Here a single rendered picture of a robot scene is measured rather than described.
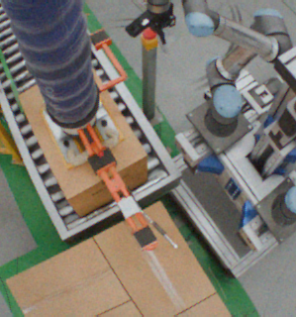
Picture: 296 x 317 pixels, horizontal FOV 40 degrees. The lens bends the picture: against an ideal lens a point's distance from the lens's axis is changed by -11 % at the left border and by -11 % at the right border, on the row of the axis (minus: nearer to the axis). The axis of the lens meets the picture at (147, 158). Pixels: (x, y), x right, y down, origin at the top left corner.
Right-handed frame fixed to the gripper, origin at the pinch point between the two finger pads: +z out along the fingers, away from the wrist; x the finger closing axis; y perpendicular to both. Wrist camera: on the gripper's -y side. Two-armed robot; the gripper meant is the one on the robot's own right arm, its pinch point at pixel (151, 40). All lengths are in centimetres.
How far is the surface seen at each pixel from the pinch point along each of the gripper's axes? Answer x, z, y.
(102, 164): -15, 42, -33
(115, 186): -25, 43, -34
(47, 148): 11, 57, -49
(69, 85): 2.2, 2.6, -31.9
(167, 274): -65, 98, -34
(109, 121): 4, 55, -19
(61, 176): -4, 57, -50
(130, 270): -52, 98, -49
